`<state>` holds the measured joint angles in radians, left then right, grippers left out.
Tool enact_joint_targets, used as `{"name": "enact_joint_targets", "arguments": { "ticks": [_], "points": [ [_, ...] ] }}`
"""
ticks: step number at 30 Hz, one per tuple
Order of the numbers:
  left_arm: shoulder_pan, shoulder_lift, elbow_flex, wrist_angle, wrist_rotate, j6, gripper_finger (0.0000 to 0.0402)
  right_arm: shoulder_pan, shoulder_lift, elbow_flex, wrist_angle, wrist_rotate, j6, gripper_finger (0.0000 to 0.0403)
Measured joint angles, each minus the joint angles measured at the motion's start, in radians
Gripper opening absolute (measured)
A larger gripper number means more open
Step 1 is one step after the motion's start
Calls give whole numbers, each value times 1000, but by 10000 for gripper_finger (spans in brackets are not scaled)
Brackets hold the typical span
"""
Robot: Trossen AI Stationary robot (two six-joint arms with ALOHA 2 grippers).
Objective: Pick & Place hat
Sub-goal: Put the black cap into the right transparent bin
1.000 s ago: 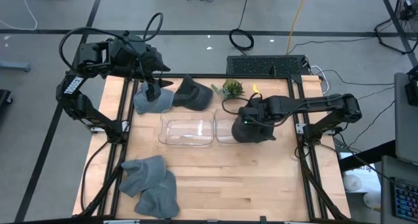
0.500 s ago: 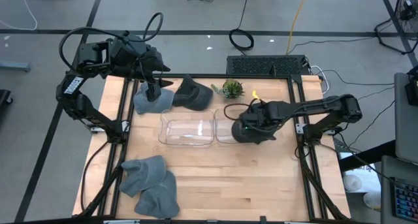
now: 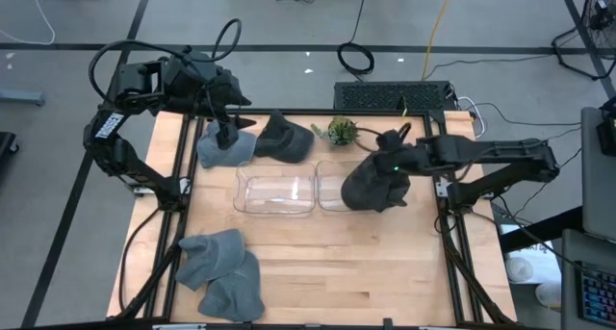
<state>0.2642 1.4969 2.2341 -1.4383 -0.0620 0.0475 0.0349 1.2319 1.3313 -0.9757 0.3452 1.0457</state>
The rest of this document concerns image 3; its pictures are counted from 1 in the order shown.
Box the clear plastic bin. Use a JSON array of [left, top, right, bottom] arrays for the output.
[[232, 161, 318, 219], [315, 159, 367, 214]]

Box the black standing fan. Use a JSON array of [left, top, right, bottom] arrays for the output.
[[551, 0, 616, 81]]

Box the black aluminium rig frame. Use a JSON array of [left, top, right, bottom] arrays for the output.
[[105, 107, 519, 330]]

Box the black power cable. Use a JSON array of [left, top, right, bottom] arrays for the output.
[[336, 0, 376, 77]]

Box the white computer cable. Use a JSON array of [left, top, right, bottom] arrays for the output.
[[455, 95, 488, 140]]

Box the yellow power cable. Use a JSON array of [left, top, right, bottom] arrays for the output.
[[421, 0, 456, 81]]

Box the black fan cable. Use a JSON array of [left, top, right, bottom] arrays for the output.
[[423, 53, 554, 81]]

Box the white printed sheet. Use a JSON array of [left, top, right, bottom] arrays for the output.
[[500, 223, 563, 286]]

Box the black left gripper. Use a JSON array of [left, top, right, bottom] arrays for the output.
[[192, 63, 258, 151]]

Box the dark grey cap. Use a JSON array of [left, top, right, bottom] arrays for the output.
[[384, 183, 411, 210], [340, 151, 410, 214], [253, 109, 317, 165]]

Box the backlit rainbow keyboard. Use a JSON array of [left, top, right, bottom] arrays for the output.
[[576, 261, 616, 329]]

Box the grey metal foot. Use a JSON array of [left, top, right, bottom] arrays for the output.
[[0, 89, 46, 107]]

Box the thin black floor cable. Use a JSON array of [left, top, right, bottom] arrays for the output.
[[464, 101, 583, 129]]

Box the white floor cable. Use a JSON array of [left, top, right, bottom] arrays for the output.
[[0, 0, 57, 46]]

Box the grey flat panel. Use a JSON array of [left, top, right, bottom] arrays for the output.
[[579, 106, 616, 243]]

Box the black caster base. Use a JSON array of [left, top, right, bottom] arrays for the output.
[[0, 131, 20, 159]]

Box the black desk device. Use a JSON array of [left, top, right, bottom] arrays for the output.
[[595, 94, 616, 158]]

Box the grey side desk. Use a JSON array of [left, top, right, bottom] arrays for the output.
[[560, 227, 616, 330]]

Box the black floor beam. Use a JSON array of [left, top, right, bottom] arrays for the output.
[[499, 205, 584, 255]]

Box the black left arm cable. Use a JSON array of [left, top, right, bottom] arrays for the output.
[[88, 17, 243, 105]]

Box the small green potted plant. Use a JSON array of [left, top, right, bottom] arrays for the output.
[[310, 115, 360, 148]]

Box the white tape roll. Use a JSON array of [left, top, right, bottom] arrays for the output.
[[535, 281, 563, 309], [504, 256, 535, 284]]

